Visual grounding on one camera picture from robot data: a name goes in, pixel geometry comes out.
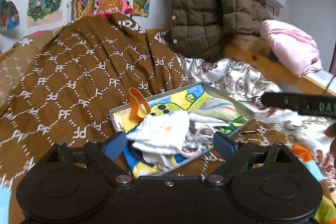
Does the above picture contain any white textured baby cloth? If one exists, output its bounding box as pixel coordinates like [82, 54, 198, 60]
[125, 110, 232, 159]

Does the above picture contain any grey drawstring pouch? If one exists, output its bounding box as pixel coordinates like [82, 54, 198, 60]
[181, 125, 216, 158]

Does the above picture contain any striped knit garment yellow cuff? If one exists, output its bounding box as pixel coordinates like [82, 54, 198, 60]
[191, 98, 240, 121]

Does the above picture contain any person's left hand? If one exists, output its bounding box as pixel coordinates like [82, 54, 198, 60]
[325, 123, 336, 158]

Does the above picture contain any grey tray with drawing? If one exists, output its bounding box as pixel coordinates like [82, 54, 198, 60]
[109, 84, 255, 178]

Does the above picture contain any pink folded blanket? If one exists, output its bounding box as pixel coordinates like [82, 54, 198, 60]
[260, 20, 323, 77]

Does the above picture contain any white floral satin quilt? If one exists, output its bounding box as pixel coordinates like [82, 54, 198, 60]
[177, 54, 335, 183]

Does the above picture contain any colourful striped brown quilt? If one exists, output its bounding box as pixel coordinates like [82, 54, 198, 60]
[0, 12, 336, 224]

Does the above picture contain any brown quilted jacket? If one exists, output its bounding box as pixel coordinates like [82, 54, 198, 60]
[166, 0, 269, 61]

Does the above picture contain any peeling colourful drawing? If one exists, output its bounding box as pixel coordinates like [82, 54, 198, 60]
[0, 0, 20, 33]

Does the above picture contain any black cable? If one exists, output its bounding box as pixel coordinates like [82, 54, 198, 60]
[322, 70, 336, 96]

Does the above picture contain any wooden bed frame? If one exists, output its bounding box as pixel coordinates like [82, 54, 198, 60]
[0, 28, 336, 97]

